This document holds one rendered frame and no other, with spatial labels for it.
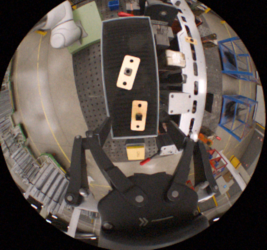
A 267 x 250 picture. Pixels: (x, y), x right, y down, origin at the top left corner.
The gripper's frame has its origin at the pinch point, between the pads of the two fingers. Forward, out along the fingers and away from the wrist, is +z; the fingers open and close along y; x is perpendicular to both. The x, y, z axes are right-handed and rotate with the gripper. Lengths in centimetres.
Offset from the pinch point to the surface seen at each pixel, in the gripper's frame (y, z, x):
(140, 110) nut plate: 0.3, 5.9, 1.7
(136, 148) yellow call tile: 0.4, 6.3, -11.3
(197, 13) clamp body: 44, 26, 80
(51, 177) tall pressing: -285, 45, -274
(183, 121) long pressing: 26.2, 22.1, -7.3
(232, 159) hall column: 670, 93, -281
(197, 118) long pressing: 36.6, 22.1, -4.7
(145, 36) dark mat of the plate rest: 0.3, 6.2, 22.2
